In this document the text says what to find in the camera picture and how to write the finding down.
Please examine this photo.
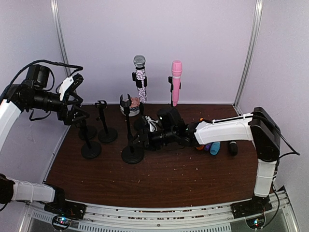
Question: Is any left aluminium frame post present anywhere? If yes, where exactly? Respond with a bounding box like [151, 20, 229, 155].
[50, 0, 69, 64]

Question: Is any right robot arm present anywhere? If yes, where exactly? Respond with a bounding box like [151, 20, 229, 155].
[129, 107, 280, 214]

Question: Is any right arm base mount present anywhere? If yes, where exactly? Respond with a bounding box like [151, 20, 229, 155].
[231, 200, 273, 230]

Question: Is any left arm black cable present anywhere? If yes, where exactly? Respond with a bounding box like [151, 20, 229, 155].
[0, 59, 84, 102]

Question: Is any front aluminium rail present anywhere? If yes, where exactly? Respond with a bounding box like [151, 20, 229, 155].
[24, 186, 297, 232]

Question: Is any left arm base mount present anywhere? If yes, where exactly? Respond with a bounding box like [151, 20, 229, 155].
[42, 201, 86, 232]

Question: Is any blue microphone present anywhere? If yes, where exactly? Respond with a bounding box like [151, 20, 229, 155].
[210, 142, 221, 155]

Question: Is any pink microphone's black stand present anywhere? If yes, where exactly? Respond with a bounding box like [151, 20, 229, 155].
[169, 76, 181, 107]

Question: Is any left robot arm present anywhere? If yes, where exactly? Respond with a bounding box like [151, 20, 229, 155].
[0, 59, 89, 215]

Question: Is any orange microphone's black stand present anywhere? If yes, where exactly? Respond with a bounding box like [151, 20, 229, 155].
[120, 94, 144, 164]

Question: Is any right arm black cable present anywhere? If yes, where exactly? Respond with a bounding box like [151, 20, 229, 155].
[253, 113, 301, 228]

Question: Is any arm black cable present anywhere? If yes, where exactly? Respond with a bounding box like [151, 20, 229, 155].
[0, 59, 84, 102]
[253, 113, 301, 228]

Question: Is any purple microphone's black stand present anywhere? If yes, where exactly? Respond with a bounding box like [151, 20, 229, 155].
[75, 120, 97, 140]

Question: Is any rhinestone microphone's black stand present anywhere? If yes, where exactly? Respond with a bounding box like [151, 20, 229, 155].
[131, 72, 153, 131]

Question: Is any purple microphone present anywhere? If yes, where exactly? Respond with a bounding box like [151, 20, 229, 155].
[204, 143, 212, 152]

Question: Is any orange microphone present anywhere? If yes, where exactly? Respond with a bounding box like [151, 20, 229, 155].
[196, 117, 205, 150]

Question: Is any silver rhinestone microphone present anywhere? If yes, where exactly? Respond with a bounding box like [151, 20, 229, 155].
[132, 55, 148, 104]

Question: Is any pink microphone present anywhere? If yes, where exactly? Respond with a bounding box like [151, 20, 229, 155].
[171, 60, 183, 107]

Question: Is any right aluminium frame post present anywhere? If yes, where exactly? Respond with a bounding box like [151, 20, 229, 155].
[233, 0, 264, 114]

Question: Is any black microphone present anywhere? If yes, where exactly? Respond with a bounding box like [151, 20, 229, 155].
[228, 141, 238, 156]

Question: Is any blue microphone's black stand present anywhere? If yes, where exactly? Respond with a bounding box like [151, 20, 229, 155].
[95, 100, 118, 144]

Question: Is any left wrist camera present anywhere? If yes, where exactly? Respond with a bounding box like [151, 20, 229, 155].
[58, 74, 84, 101]

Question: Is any aluminium frame post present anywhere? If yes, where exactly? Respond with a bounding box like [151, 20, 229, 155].
[50, 0, 69, 64]
[233, 0, 264, 114]

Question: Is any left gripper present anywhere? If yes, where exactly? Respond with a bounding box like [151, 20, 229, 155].
[27, 89, 89, 125]

